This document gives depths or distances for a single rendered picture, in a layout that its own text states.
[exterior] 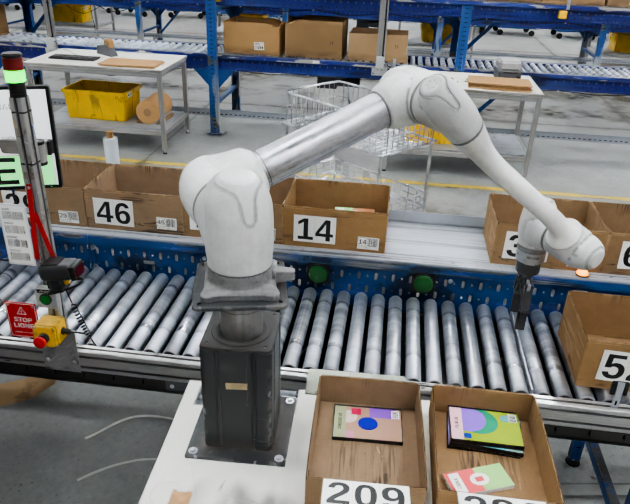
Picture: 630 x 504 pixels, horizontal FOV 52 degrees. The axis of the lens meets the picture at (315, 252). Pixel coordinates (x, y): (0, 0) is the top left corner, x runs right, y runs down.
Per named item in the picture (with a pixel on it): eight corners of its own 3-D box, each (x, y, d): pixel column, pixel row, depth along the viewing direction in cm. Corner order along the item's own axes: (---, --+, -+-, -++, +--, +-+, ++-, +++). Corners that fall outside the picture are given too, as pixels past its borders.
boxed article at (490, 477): (513, 489, 158) (515, 484, 157) (454, 501, 154) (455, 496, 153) (498, 467, 164) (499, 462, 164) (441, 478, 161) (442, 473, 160)
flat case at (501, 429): (524, 451, 166) (525, 447, 165) (450, 442, 168) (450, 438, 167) (516, 416, 178) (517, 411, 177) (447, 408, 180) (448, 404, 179)
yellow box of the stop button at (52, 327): (32, 348, 195) (28, 329, 191) (46, 332, 202) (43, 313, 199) (78, 353, 193) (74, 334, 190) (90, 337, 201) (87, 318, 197)
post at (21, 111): (45, 369, 208) (-9, 97, 167) (52, 360, 212) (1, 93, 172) (80, 373, 207) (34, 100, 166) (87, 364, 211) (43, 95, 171)
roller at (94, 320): (64, 355, 209) (62, 342, 207) (127, 278, 255) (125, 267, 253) (79, 356, 209) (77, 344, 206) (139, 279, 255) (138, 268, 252)
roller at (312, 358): (300, 381, 201) (300, 368, 199) (320, 296, 247) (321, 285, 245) (316, 383, 201) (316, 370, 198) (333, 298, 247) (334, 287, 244)
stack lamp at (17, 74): (1, 82, 166) (-3, 58, 163) (12, 78, 170) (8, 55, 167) (19, 83, 165) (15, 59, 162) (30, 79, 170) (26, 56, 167)
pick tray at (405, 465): (303, 508, 152) (304, 477, 147) (317, 401, 186) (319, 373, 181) (423, 520, 150) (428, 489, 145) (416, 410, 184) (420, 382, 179)
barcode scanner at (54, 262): (81, 296, 186) (71, 265, 181) (44, 297, 188) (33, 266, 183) (91, 285, 192) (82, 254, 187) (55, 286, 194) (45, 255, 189)
